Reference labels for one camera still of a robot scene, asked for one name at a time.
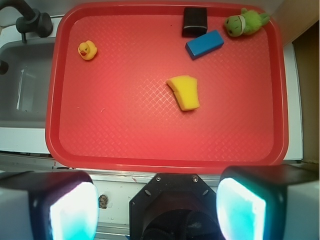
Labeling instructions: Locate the dark grey toy faucet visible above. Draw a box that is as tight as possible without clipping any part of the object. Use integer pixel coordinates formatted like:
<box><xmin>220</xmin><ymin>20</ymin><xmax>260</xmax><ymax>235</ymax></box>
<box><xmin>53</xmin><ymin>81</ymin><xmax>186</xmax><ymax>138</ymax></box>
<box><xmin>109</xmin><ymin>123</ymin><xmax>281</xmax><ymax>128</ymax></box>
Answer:
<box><xmin>0</xmin><ymin>0</ymin><xmax>54</xmax><ymax>44</ymax></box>

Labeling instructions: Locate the black rectangular block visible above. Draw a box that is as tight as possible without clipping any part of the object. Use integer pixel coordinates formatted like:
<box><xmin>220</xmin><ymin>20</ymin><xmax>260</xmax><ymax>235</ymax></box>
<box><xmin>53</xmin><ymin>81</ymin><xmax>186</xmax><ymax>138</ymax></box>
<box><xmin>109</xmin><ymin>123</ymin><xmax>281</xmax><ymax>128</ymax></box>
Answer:
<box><xmin>182</xmin><ymin>7</ymin><xmax>208</xmax><ymax>38</ymax></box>

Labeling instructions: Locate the yellow rubber duck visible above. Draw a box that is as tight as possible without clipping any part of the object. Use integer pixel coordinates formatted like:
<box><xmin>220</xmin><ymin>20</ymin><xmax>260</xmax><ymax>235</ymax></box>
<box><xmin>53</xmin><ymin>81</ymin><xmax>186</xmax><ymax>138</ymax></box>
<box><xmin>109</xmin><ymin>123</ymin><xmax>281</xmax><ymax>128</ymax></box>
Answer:
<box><xmin>77</xmin><ymin>40</ymin><xmax>98</xmax><ymax>61</ymax></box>

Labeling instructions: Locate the blue rectangular block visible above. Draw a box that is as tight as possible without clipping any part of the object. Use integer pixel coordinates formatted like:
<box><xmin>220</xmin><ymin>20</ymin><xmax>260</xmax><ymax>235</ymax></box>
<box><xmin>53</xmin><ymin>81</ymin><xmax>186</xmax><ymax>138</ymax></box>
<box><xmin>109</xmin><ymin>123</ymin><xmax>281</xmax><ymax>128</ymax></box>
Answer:
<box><xmin>185</xmin><ymin>30</ymin><xmax>224</xmax><ymax>60</ymax></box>

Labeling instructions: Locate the green plush frog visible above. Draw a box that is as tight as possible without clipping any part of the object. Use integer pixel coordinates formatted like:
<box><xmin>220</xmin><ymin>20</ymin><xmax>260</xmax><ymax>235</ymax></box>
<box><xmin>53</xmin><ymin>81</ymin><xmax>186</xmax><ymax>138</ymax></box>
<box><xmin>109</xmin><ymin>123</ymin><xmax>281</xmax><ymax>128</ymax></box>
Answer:
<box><xmin>224</xmin><ymin>8</ymin><xmax>270</xmax><ymax>38</ymax></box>

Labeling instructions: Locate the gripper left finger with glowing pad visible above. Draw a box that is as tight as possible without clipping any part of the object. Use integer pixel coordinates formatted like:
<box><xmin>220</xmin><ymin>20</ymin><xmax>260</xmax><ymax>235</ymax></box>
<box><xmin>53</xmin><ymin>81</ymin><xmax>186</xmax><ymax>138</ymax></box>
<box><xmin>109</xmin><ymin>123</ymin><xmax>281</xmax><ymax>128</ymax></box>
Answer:
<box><xmin>0</xmin><ymin>171</ymin><xmax>99</xmax><ymax>240</ymax></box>

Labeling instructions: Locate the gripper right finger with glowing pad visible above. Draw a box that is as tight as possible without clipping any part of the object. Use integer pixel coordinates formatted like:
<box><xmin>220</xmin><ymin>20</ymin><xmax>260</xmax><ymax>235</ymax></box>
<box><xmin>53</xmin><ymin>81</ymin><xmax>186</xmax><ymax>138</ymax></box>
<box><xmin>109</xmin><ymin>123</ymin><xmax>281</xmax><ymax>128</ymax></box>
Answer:
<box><xmin>216</xmin><ymin>164</ymin><xmax>320</xmax><ymax>240</ymax></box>

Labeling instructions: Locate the grey toy sink basin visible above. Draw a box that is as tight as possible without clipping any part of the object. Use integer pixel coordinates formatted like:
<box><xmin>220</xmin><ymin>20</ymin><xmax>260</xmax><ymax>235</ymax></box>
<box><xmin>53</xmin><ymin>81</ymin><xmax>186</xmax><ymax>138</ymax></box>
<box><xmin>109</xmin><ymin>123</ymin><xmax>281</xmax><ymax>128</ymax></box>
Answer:
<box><xmin>0</xmin><ymin>37</ymin><xmax>55</xmax><ymax>129</ymax></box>

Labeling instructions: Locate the dark grey sink knob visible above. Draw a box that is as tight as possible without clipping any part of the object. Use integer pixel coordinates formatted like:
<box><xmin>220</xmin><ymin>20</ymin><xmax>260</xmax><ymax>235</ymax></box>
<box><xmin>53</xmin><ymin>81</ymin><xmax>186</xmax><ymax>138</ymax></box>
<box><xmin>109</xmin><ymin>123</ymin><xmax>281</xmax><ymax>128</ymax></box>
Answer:
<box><xmin>0</xmin><ymin>60</ymin><xmax>9</xmax><ymax>75</ymax></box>

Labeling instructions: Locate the red plastic tray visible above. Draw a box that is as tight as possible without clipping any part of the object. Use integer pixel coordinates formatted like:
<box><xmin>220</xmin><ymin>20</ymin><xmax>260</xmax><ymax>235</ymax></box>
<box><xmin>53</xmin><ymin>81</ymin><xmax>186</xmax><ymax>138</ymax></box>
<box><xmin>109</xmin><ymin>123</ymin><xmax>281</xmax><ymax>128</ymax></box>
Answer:
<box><xmin>45</xmin><ymin>1</ymin><xmax>289</xmax><ymax>174</ymax></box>

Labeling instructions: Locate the yellow sponge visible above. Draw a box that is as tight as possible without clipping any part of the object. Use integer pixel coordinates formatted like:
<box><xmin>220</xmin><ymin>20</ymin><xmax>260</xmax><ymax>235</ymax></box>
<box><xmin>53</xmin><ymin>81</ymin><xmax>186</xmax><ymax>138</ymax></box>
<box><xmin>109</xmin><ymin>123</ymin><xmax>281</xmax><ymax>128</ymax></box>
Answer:
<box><xmin>166</xmin><ymin>75</ymin><xmax>200</xmax><ymax>111</ymax></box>

